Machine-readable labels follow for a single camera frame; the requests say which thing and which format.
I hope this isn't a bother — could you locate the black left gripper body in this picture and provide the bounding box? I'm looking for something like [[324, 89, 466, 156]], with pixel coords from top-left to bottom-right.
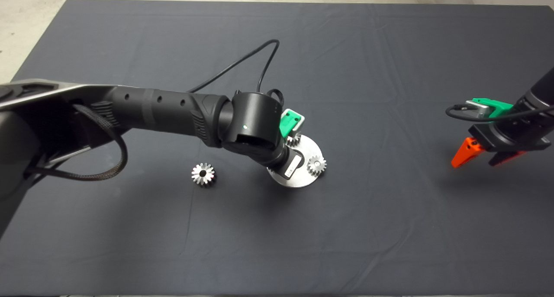
[[264, 148, 304, 179]]

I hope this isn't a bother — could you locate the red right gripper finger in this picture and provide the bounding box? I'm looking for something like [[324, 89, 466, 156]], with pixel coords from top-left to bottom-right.
[[451, 137, 485, 168], [488, 150, 528, 167]]

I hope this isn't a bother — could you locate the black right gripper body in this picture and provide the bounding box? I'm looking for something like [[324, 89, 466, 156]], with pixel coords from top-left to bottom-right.
[[469, 100, 552, 152]]

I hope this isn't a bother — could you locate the large steel gear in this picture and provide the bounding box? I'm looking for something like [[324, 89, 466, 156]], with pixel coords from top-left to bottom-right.
[[191, 163, 216, 187]]

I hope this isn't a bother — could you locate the round metal plate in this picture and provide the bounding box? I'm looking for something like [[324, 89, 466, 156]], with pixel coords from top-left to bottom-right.
[[266, 135, 323, 188]]

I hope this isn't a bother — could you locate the dark grey table cloth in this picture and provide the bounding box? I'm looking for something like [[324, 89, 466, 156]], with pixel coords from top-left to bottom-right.
[[0, 0, 554, 296]]

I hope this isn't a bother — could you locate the green right camera mount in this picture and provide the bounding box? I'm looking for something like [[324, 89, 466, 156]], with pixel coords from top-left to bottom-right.
[[465, 98, 515, 119]]

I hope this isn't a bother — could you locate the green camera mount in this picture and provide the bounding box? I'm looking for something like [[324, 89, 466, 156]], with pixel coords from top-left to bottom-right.
[[279, 109, 300, 138], [465, 98, 515, 119]]

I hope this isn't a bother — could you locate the silver right camera box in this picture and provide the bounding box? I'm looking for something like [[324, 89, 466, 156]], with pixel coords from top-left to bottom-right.
[[465, 101, 494, 119]]

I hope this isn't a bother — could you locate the green left camera mount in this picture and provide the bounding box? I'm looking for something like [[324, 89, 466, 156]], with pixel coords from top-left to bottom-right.
[[279, 109, 300, 138]]

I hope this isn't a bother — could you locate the thin black left camera cable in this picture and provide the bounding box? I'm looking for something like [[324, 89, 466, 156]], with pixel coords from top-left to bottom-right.
[[188, 39, 284, 107]]

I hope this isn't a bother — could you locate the black braided cable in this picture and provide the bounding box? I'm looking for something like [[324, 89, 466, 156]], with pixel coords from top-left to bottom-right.
[[24, 104, 129, 181]]

